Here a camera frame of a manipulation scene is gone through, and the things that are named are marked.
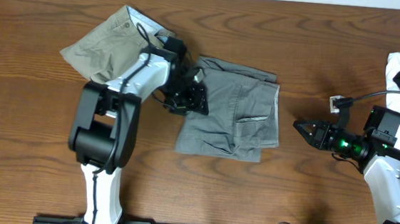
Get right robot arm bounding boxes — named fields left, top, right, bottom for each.
left=293, top=106, right=400, bottom=224

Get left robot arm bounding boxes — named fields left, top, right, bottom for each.
left=68, top=37, right=209, bottom=224

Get grey shorts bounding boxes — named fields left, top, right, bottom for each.
left=175, top=56, right=280, bottom=163

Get folded khaki shorts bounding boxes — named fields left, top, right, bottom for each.
left=60, top=5, right=176, bottom=83

